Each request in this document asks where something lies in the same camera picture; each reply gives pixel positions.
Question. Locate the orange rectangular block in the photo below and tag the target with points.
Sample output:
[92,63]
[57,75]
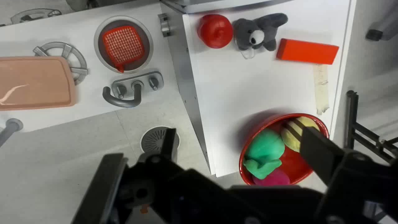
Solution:
[306,51]

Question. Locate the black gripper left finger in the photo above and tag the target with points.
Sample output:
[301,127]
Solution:
[100,195]

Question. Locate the grey chair leg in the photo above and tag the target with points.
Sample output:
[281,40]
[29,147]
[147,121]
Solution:
[383,29]

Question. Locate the grey pole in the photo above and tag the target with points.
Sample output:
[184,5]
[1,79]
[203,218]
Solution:
[10,126]

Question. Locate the white rounded panel grey label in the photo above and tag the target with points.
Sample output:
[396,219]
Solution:
[207,5]

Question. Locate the grey toy faucet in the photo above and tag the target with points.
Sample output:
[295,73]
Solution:
[120,101]

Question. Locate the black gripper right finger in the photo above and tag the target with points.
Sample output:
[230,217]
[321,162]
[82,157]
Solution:
[321,151]

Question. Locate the red pepper toy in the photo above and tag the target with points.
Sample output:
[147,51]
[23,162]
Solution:
[214,32]

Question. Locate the white toy fridge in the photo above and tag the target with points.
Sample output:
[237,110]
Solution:
[249,83]

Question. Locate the white toy kitchen counter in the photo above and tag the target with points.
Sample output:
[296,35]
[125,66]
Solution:
[13,42]

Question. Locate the beige tape strip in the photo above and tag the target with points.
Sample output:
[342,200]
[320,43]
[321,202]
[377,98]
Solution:
[321,89]

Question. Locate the round grey floor drain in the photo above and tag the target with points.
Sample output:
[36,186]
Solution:
[151,141]

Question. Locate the purple plush toy green leaves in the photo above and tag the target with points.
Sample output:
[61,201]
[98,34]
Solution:
[265,150]

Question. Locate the grey toy stove burner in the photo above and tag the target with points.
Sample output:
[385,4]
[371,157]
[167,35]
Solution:
[66,50]

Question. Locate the red bowl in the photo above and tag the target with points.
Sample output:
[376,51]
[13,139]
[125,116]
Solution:
[296,166]

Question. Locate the grey fridge hinge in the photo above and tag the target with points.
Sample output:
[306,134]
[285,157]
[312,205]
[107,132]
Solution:
[164,25]

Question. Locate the pink plastic tray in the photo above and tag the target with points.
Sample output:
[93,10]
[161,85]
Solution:
[33,83]

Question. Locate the black metal frame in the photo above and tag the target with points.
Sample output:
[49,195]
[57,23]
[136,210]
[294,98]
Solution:
[351,116]

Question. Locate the yellow brown striped plush toy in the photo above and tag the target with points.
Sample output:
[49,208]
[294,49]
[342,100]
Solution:
[290,139]

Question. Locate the grey plush mouse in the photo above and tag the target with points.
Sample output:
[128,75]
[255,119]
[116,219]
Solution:
[244,32]

